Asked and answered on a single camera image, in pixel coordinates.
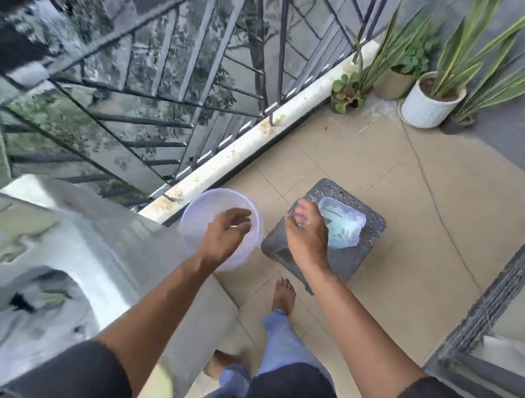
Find green snake plant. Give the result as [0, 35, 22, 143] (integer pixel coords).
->
[360, 2, 430, 96]

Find blue jeans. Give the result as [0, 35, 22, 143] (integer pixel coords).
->
[197, 307, 339, 398]

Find small dark pot with succulent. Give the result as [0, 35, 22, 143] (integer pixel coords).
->
[329, 71, 367, 116]

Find white curtain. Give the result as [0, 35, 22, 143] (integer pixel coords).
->
[481, 334, 525, 380]

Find beige plant pot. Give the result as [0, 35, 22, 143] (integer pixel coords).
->
[372, 65, 417, 101]

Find person's right forearm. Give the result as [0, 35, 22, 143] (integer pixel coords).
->
[287, 266, 432, 398]

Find grey speckled plastic stool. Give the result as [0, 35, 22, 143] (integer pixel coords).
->
[259, 176, 388, 299]

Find short yellow-edged snake plant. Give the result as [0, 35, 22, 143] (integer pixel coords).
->
[453, 51, 525, 126]

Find dark plant pot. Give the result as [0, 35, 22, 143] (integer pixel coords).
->
[440, 113, 477, 136]

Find black shirt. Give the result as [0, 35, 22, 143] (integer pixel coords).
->
[0, 336, 491, 398]

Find person's right foot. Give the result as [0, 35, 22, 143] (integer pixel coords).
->
[271, 277, 297, 317]

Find black metal balcony railing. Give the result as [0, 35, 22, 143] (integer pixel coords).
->
[0, 0, 391, 220]

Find white ribbed plant pot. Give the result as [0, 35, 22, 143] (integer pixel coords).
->
[396, 70, 469, 131]

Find white concrete curb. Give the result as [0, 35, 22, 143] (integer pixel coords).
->
[138, 31, 381, 232]

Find person's right hand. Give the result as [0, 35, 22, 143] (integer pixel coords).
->
[283, 197, 332, 274]

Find white washing machine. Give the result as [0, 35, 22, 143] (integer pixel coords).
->
[0, 173, 243, 398]

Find person's left forearm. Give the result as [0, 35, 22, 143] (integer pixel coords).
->
[90, 249, 222, 398]

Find person's left hand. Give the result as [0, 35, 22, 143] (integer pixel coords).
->
[198, 206, 253, 273]

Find small leafy green plant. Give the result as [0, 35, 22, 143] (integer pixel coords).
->
[393, 33, 441, 78]

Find grey sliding door frame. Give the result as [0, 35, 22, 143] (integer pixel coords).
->
[422, 228, 525, 398]

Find clear square plastic container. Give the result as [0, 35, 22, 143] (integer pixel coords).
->
[316, 197, 368, 251]

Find clear round plastic bowl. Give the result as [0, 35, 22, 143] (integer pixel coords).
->
[177, 186, 265, 273]

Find tall yellow-edged snake plant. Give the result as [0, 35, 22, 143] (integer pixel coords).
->
[429, 0, 525, 102]

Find person's foot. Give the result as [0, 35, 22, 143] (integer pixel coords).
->
[271, 277, 297, 317]
[202, 350, 243, 382]

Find person's left foot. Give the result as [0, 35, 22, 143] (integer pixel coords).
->
[202, 350, 243, 382]

